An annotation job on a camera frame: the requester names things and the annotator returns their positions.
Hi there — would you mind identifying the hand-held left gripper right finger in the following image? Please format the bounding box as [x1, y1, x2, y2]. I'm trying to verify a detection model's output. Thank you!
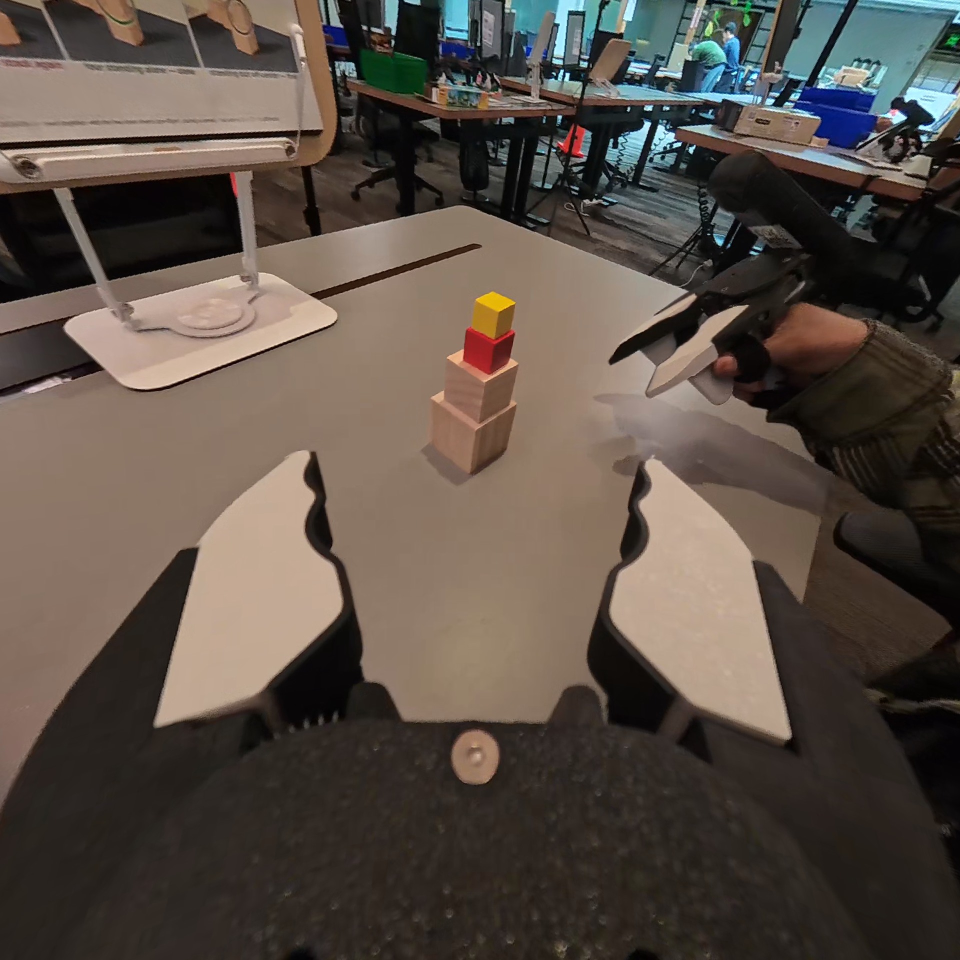
[587, 459, 794, 747]

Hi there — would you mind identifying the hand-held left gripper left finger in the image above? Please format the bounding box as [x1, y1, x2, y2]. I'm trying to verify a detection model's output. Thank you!
[153, 450, 365, 732]

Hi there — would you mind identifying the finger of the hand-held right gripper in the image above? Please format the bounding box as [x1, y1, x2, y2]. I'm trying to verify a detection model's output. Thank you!
[645, 307, 751, 399]
[609, 288, 751, 366]

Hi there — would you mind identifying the yellow wooden cube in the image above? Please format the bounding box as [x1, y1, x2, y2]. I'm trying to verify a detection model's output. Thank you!
[472, 291, 517, 340]

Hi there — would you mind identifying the red wooden cube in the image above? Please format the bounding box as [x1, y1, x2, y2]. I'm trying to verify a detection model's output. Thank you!
[462, 327, 516, 375]

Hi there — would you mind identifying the small natural wooden cube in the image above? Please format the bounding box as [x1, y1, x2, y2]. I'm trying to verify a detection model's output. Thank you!
[444, 350, 520, 423]

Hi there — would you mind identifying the large natural wooden cube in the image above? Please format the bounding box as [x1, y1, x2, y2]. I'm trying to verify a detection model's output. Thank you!
[429, 391, 518, 475]

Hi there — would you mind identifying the person's right hand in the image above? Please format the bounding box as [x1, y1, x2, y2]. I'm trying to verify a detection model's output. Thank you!
[712, 302, 871, 395]

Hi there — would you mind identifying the background table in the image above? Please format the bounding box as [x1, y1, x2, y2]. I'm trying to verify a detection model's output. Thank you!
[346, 78, 577, 222]
[675, 123, 935, 204]
[501, 75, 721, 192]

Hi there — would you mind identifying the cardboard box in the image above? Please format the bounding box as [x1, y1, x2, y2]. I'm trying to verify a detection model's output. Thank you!
[733, 103, 823, 146]

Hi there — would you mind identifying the black office chair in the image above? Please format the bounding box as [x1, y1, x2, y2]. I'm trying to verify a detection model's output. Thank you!
[825, 150, 960, 331]
[351, 0, 451, 215]

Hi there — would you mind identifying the small blue bin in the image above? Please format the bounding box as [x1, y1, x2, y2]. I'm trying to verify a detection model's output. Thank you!
[813, 103, 879, 149]
[795, 86, 877, 114]

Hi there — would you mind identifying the black desk device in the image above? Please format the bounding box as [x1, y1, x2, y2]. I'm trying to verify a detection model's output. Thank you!
[858, 97, 939, 162]

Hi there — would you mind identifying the grey office chair seat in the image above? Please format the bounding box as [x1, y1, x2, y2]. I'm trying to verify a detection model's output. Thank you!
[832, 510, 960, 601]

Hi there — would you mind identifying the black tripod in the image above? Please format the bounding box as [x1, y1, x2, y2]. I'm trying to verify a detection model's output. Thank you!
[525, 0, 624, 235]

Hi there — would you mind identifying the light wooden board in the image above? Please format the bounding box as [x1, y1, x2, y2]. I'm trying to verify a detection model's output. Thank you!
[588, 37, 633, 99]

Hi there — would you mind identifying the white stand with wooden board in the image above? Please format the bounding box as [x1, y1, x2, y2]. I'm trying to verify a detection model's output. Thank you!
[0, 0, 339, 391]

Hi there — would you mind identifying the green plastic bin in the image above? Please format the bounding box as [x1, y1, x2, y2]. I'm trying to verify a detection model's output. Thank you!
[358, 48, 429, 96]

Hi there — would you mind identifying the printed instruction sheet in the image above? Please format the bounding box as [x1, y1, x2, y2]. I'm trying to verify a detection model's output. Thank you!
[0, 0, 325, 147]

